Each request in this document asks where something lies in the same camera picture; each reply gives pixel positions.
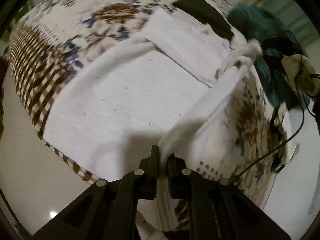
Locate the floral bed blanket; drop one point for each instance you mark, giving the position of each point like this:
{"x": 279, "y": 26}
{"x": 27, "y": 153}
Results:
{"x": 57, "y": 39}

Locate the black folded garment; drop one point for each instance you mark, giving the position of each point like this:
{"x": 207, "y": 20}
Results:
{"x": 206, "y": 14}

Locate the cream crumpled cloth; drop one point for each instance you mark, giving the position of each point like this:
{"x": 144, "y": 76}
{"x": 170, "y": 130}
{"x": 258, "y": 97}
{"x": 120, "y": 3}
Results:
{"x": 298, "y": 69}

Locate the white knit garment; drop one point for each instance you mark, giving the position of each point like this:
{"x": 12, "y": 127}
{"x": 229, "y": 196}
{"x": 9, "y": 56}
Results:
{"x": 174, "y": 84}

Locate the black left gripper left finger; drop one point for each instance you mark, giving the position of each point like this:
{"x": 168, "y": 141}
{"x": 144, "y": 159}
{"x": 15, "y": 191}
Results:
{"x": 107, "y": 209}

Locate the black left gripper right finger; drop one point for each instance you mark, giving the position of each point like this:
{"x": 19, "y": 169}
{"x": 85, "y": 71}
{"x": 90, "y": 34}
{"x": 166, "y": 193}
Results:
{"x": 218, "y": 209}

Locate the dark green plush blanket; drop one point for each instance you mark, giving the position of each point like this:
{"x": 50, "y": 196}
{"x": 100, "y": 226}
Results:
{"x": 276, "y": 41}

